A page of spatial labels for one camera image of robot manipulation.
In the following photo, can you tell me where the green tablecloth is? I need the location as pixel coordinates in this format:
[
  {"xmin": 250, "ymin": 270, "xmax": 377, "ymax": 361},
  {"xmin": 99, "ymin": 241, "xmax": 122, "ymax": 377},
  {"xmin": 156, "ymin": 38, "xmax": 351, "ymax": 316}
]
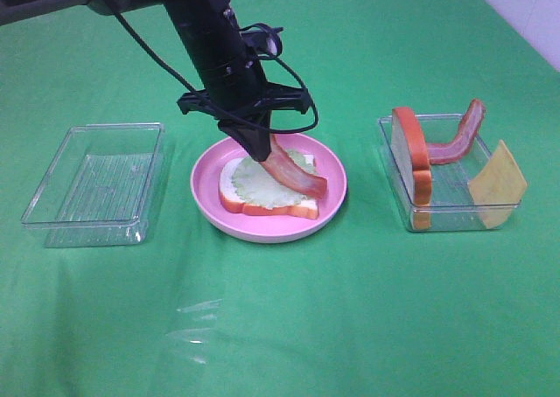
[{"xmin": 1, "ymin": 0, "xmax": 559, "ymax": 396}]

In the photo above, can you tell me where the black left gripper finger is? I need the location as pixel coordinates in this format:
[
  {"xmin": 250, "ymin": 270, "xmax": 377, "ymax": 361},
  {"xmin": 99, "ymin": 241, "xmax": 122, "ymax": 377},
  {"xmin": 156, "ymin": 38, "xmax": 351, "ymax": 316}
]
[{"xmin": 218, "ymin": 113, "xmax": 271, "ymax": 162}]

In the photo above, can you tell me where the clear left plastic container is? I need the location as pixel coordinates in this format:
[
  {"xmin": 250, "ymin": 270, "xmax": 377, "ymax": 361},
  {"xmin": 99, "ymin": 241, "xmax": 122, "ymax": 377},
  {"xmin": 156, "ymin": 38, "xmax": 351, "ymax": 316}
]
[{"xmin": 21, "ymin": 122, "xmax": 165, "ymax": 247}]

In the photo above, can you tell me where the clear plastic container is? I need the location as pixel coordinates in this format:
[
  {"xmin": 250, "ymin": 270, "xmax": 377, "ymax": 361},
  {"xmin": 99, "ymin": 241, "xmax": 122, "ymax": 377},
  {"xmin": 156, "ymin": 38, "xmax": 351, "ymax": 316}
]
[
  {"xmin": 21, "ymin": 122, "xmax": 165, "ymax": 247},
  {"xmin": 378, "ymin": 116, "xmax": 496, "ymax": 233}
]

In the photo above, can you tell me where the clear right plastic container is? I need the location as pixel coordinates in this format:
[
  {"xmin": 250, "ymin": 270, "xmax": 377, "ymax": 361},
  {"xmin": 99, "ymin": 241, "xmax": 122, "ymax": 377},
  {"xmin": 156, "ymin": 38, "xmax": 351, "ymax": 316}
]
[{"xmin": 378, "ymin": 116, "xmax": 496, "ymax": 233}]

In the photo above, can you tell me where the toy bread slice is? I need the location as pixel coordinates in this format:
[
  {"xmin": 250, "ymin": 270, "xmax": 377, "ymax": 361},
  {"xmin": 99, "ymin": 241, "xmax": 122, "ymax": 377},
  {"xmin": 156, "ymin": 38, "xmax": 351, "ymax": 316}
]
[
  {"xmin": 390, "ymin": 106, "xmax": 433, "ymax": 231},
  {"xmin": 217, "ymin": 153, "xmax": 320, "ymax": 220}
]

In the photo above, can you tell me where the yellow toy cheese slice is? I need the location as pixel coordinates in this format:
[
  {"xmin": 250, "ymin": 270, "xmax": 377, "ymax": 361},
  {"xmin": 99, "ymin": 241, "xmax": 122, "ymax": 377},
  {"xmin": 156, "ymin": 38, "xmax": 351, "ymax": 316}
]
[{"xmin": 467, "ymin": 140, "xmax": 529, "ymax": 229}]

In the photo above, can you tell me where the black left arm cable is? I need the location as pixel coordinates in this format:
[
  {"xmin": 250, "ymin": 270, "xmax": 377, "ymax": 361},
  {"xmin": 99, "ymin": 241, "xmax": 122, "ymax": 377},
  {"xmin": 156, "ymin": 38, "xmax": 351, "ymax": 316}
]
[{"xmin": 91, "ymin": 0, "xmax": 319, "ymax": 136}]

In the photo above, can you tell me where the toy lettuce leaf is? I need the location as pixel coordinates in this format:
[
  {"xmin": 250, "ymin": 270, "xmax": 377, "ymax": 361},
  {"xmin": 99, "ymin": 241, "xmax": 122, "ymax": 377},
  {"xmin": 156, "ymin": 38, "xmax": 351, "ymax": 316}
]
[{"xmin": 219, "ymin": 157, "xmax": 319, "ymax": 211}]

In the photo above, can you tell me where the toy bacon strip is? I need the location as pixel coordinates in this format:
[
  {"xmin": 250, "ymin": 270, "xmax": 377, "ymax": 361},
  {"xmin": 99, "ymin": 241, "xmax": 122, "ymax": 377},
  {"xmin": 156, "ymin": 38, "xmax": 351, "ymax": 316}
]
[
  {"xmin": 427, "ymin": 99, "xmax": 486, "ymax": 165},
  {"xmin": 260, "ymin": 135, "xmax": 327, "ymax": 199}
]

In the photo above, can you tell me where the pink plate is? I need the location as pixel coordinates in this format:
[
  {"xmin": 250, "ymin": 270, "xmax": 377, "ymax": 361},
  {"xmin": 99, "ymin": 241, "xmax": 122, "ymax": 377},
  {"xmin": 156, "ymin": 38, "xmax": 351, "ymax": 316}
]
[{"xmin": 191, "ymin": 134, "xmax": 347, "ymax": 243}]

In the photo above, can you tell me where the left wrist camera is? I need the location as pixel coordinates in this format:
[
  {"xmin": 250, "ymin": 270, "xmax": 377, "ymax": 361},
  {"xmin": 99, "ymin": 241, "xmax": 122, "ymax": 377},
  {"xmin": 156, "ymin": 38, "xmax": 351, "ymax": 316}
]
[{"xmin": 239, "ymin": 23, "xmax": 284, "ymax": 59}]

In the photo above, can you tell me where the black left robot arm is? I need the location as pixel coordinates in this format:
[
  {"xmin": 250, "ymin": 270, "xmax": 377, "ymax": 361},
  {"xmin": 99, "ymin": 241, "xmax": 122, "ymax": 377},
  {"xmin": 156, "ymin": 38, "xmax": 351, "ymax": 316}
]
[{"xmin": 1, "ymin": 0, "xmax": 314, "ymax": 129}]

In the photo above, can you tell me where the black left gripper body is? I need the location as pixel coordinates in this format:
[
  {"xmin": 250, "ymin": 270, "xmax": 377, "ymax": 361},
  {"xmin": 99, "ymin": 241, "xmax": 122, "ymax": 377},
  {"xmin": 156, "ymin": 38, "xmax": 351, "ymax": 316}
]
[{"xmin": 164, "ymin": 3, "xmax": 312, "ymax": 121}]

